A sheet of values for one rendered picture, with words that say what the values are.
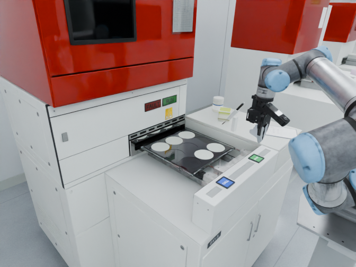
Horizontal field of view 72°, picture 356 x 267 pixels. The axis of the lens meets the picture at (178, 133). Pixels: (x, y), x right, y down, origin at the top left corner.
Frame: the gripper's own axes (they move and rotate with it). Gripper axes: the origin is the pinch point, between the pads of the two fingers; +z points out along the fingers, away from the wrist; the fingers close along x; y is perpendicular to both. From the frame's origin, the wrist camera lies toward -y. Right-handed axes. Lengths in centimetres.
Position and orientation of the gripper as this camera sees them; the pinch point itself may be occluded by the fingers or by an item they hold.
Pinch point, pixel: (260, 140)
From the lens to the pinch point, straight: 116.3
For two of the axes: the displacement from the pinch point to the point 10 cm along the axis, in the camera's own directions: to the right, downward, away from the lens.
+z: -0.3, 9.0, 4.4
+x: -7.0, 2.9, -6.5
